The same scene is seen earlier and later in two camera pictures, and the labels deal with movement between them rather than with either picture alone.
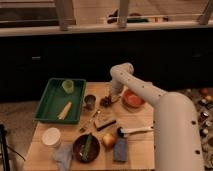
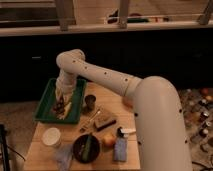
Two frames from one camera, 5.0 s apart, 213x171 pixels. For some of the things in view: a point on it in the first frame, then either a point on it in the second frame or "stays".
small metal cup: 89,102 stays
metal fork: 92,117 stays
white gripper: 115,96 → 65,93
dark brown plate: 86,148 stays
